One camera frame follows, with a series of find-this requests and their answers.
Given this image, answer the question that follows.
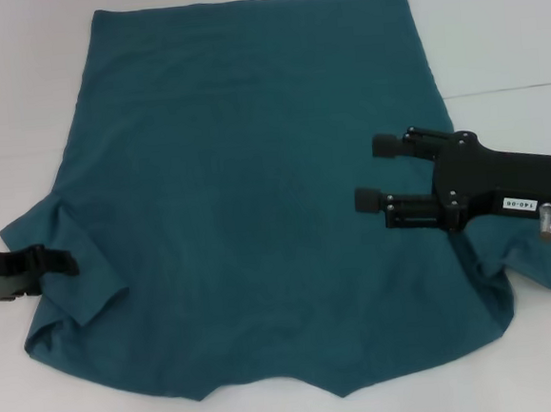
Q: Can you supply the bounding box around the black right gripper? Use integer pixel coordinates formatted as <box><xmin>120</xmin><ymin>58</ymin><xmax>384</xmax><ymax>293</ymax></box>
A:
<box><xmin>348</xmin><ymin>115</ymin><xmax>551</xmax><ymax>242</ymax></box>

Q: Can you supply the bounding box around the blue shirt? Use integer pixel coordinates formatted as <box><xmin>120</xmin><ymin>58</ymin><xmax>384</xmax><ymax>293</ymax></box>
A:
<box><xmin>0</xmin><ymin>0</ymin><xmax>551</xmax><ymax>412</ymax></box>

